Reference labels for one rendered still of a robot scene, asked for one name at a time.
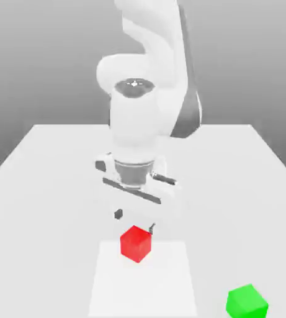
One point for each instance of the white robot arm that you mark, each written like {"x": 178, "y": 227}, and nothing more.
{"x": 132, "y": 119}

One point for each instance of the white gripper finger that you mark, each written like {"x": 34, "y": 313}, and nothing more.
{"x": 152, "y": 228}
{"x": 118, "y": 214}

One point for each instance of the small green cube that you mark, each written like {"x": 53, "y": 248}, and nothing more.
{"x": 247, "y": 301}

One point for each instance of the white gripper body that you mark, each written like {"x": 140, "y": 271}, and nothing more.
{"x": 142, "y": 198}

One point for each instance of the small red cube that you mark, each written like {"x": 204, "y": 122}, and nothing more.
{"x": 135, "y": 244}

